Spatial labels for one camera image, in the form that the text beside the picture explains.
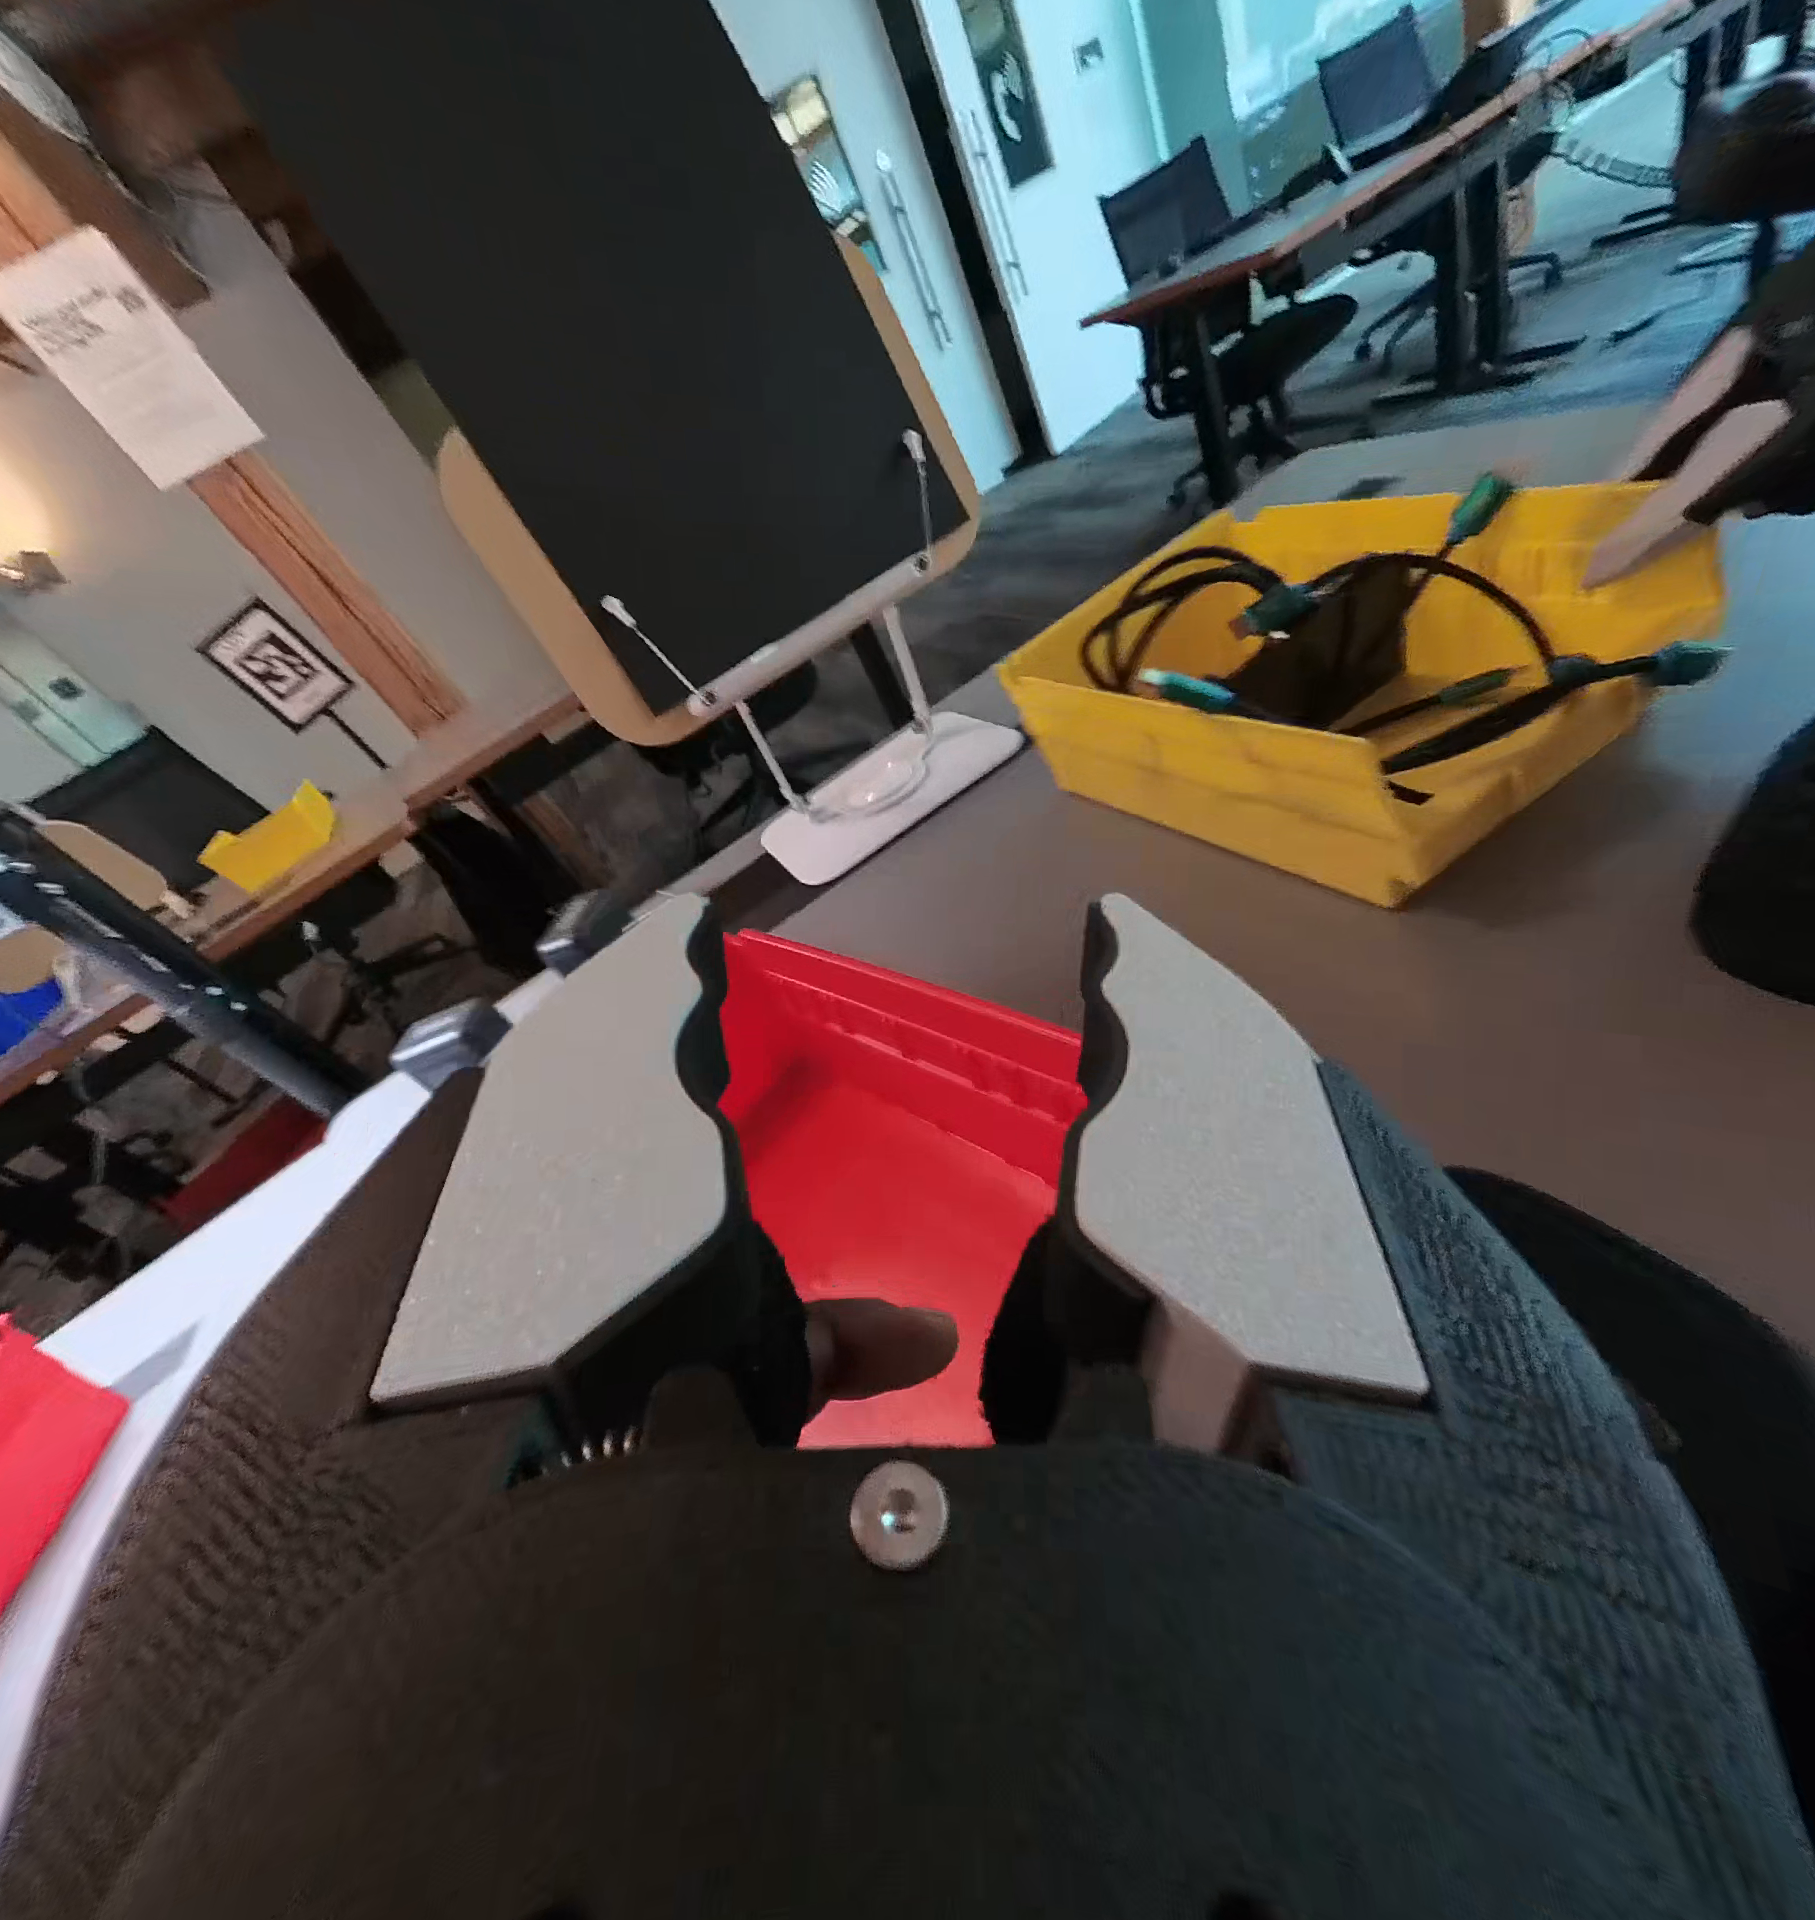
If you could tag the black wood-trimmed divider panel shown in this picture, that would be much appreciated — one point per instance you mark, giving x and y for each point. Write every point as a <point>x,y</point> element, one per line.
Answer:
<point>619,298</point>

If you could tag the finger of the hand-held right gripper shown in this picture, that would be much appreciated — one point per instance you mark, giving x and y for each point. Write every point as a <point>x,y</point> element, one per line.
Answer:
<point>1694,488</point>
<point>1710,384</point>

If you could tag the white paper sign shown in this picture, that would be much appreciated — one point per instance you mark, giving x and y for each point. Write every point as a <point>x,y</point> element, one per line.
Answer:
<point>114,353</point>

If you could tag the small yellow bin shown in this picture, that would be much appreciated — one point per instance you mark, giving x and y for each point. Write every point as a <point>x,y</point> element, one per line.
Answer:
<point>267,848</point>

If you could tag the dark wall poster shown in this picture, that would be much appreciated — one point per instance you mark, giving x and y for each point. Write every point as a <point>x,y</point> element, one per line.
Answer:
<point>1009,103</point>

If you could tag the black hdmi switch box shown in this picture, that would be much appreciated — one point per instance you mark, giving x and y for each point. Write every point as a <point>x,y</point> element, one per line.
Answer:
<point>1345,644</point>

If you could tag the blue plastic bin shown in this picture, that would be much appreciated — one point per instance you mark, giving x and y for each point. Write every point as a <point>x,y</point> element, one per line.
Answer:
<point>0,1033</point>

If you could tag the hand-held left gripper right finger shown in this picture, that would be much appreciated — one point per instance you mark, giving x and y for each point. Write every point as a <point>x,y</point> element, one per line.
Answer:
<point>1222,1187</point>

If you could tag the black dimpled pad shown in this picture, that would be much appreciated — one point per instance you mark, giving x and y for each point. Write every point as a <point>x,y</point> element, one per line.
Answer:
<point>1798,886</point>

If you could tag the person's left hand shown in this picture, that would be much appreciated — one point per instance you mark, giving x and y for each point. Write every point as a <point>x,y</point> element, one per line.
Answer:
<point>877,1348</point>

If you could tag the person's black printed sweatshirt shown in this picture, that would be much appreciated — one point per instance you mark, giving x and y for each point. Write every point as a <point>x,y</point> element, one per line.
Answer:
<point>1747,1321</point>

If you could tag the wooden workbench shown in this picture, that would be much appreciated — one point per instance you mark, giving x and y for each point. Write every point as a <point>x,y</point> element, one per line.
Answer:
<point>439,762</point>

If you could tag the black office chair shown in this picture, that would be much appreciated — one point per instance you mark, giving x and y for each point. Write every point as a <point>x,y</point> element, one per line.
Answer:
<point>1161,209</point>
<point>1372,77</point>

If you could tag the long wooden office desk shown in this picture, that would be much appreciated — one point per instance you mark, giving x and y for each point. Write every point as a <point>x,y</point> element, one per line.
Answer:
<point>1297,224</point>
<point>1597,43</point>

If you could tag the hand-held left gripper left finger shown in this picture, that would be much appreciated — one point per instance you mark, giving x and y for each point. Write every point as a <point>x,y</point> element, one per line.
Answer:
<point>562,1168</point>

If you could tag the red plastic bin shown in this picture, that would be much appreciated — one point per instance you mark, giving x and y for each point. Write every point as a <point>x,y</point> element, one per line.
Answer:
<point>891,1154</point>

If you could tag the black white marker sign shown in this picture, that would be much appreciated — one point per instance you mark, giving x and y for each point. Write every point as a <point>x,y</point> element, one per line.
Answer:
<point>267,666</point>

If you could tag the yellow plastic bin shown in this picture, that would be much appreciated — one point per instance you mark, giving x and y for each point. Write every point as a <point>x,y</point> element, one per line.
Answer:
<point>1222,812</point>

